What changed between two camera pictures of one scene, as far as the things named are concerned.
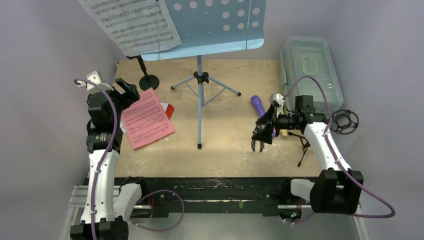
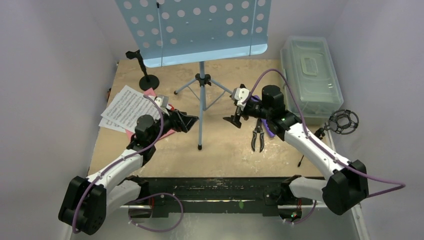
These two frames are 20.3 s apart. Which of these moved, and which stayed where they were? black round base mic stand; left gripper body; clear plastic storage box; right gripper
Moved: right gripper; left gripper body
Stayed: black round base mic stand; clear plastic storage box
